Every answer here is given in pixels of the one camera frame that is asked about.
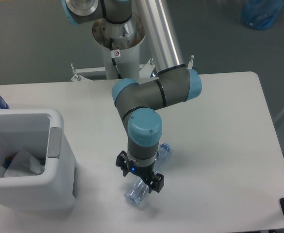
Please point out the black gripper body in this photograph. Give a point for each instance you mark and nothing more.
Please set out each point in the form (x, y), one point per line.
(142, 171)

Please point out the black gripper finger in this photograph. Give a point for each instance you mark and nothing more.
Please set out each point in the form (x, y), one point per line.
(155, 182)
(123, 163)

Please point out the clear plastic water bottle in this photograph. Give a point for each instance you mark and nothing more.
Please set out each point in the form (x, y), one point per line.
(138, 190)

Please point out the white paper tissue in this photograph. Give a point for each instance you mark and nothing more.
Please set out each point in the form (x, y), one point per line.
(24, 164)

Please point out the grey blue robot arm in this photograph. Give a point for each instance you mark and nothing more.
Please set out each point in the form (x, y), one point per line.
(137, 104)

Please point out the white trash can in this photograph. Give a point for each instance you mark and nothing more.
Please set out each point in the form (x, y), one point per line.
(41, 133)

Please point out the blue yellow snack wrapper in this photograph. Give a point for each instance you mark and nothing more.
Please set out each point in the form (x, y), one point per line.
(8, 161)

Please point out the blue plastic bag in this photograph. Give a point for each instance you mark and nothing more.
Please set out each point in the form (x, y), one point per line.
(260, 14)

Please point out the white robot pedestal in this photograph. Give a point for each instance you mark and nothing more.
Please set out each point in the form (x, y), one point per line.
(120, 44)

